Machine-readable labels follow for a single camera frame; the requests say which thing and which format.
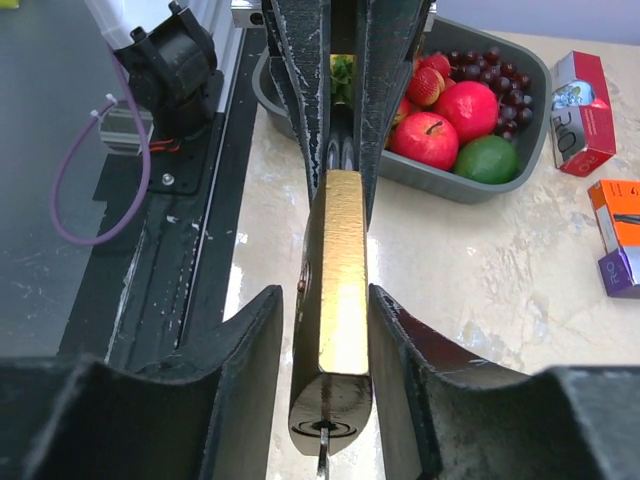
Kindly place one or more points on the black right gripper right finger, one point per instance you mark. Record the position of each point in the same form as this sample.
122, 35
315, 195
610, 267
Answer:
447, 413

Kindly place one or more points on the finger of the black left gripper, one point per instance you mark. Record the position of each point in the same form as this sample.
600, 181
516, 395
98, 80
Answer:
388, 33
298, 37

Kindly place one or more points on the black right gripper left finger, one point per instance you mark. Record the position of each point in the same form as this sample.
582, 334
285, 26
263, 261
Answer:
203, 412

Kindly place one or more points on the brass padlock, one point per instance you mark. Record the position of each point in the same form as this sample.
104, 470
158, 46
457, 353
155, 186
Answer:
331, 388

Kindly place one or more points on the small silver key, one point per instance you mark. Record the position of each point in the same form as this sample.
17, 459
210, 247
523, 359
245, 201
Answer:
323, 456

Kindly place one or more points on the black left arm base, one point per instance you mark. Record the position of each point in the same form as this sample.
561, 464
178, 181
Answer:
173, 75

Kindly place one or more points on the dark grey fruit tray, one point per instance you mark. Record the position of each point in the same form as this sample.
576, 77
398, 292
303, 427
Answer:
439, 36

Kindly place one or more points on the green leaves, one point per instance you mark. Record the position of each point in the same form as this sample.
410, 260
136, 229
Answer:
341, 73

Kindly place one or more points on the red strawberries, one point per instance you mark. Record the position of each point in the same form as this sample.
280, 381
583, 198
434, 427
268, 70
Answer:
431, 77

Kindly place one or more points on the red pomegranate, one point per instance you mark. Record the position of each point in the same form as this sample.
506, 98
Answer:
471, 108

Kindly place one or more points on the red apple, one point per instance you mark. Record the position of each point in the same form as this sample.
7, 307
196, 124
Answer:
426, 138

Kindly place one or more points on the dark red grape bunch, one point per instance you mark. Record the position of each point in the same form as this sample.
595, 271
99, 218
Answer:
510, 86

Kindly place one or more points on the green lime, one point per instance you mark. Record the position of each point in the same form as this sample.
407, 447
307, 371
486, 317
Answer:
489, 160

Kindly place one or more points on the red toothpaste box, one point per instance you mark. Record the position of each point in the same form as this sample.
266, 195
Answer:
582, 123

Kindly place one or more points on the silver purple toothpaste box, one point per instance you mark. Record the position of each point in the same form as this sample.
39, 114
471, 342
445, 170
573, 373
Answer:
620, 273

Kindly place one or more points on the orange razor box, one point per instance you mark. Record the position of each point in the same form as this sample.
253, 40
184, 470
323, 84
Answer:
616, 207

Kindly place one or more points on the aluminium frame rail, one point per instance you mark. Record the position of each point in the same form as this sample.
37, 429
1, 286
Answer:
214, 292

